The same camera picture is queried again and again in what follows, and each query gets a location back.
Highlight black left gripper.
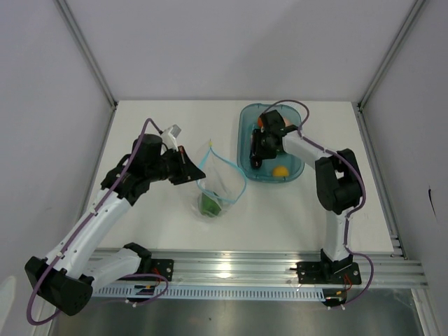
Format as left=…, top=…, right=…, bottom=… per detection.
left=147, top=146, right=206, bottom=186

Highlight clear zip top bag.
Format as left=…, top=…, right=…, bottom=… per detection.
left=190, top=140, right=248, bottom=221

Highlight green bell pepper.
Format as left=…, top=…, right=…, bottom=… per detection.
left=198, top=193, right=222, bottom=217

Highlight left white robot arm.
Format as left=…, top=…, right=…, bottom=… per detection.
left=24, top=134, right=206, bottom=316

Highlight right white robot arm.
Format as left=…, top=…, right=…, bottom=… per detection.
left=250, top=110, right=365, bottom=284

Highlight teal plastic tub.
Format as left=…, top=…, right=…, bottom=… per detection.
left=237, top=103, right=305, bottom=183

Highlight yellow lemon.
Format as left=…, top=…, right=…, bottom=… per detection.
left=272, top=165, right=289, bottom=177

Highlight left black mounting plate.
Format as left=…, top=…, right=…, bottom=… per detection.
left=150, top=259, right=174, bottom=281

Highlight black mounting plate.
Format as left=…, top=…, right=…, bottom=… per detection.
left=150, top=259, right=174, bottom=281
left=290, top=261, right=362, bottom=285

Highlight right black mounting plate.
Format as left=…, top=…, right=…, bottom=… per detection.
left=290, top=261, right=362, bottom=285

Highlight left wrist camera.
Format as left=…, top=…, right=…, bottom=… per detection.
left=160, top=125, right=181, bottom=151

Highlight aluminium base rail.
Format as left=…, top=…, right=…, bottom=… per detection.
left=152, top=250, right=428, bottom=289

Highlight right aluminium frame post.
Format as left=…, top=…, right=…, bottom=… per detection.
left=356, top=0, right=430, bottom=109

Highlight aluminium frame post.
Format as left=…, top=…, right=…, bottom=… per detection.
left=356, top=0, right=430, bottom=109
left=53, top=0, right=118, bottom=108

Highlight white slotted cable duct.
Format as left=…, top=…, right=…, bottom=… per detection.
left=93, top=284, right=325, bottom=302

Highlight left aluminium frame post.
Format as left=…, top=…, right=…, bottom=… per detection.
left=53, top=0, right=118, bottom=108

